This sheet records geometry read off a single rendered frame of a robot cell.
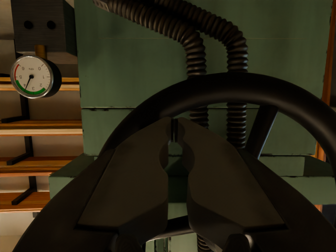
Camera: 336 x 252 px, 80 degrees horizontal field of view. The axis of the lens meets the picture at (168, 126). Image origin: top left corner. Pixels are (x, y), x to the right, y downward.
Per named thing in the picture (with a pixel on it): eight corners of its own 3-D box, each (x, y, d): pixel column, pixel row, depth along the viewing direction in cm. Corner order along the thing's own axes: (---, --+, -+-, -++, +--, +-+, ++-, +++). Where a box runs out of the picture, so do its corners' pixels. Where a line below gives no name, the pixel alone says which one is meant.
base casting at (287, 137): (323, 108, 37) (318, 156, 38) (228, 100, 94) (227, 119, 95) (77, 108, 37) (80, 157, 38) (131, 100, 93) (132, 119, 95)
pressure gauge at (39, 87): (49, 40, 29) (54, 98, 30) (63, 46, 32) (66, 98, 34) (4, 40, 29) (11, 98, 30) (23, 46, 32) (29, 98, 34)
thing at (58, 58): (61, -4, 30) (65, 52, 31) (91, 24, 42) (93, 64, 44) (5, -4, 30) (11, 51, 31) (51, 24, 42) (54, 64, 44)
